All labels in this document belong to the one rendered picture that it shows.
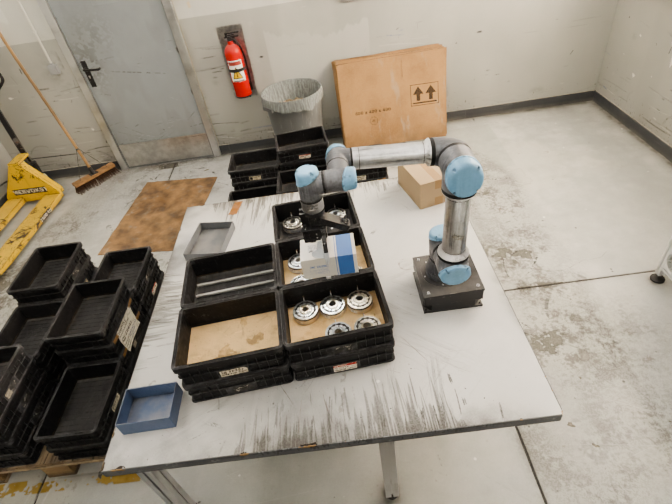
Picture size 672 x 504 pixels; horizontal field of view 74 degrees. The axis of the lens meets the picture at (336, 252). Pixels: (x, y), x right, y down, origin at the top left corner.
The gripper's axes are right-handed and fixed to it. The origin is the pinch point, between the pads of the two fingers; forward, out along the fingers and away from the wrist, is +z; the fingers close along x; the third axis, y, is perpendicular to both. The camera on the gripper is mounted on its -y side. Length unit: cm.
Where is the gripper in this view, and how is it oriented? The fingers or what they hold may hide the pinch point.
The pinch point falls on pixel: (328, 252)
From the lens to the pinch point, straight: 163.6
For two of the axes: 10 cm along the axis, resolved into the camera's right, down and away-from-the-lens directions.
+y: -9.9, 1.4, 0.4
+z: 1.3, 7.5, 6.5
